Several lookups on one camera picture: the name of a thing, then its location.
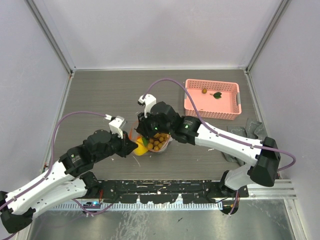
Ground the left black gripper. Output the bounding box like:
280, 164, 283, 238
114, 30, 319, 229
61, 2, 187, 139
93, 128, 138, 163

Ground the brown longan bunch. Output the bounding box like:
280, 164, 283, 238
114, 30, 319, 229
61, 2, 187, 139
146, 133, 169, 152

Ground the yellow lemon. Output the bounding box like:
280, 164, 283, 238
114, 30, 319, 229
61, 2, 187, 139
133, 142, 149, 156

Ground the clear zip bag orange zipper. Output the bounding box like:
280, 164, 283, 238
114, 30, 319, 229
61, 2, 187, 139
128, 121, 173, 156

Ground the pink plastic basket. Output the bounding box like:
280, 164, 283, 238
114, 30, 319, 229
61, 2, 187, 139
184, 79, 242, 121

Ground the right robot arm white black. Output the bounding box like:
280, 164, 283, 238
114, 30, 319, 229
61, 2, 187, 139
136, 100, 281, 197

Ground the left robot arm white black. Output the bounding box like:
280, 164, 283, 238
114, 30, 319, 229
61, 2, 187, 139
0, 130, 138, 234

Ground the loose green leaf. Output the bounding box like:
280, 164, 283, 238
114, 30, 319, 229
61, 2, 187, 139
210, 92, 222, 99

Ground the grey cloth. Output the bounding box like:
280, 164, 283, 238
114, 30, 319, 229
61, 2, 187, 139
222, 118, 268, 167

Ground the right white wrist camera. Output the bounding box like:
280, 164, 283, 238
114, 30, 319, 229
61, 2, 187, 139
137, 94, 157, 118

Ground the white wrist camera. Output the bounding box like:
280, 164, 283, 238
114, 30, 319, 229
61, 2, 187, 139
137, 94, 157, 118
104, 114, 127, 139

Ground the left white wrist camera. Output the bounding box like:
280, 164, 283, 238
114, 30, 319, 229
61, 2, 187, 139
104, 114, 127, 139

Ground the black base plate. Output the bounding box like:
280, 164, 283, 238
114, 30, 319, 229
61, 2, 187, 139
76, 180, 236, 204

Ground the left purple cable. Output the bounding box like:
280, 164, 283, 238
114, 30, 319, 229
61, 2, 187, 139
0, 111, 111, 240

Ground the purple cable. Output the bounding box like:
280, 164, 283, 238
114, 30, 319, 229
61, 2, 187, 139
0, 111, 111, 240
142, 77, 297, 216

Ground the grey slotted cable duct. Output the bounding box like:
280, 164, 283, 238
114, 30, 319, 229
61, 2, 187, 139
51, 200, 223, 211

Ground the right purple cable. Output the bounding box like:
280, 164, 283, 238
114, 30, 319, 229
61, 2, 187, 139
142, 77, 297, 216

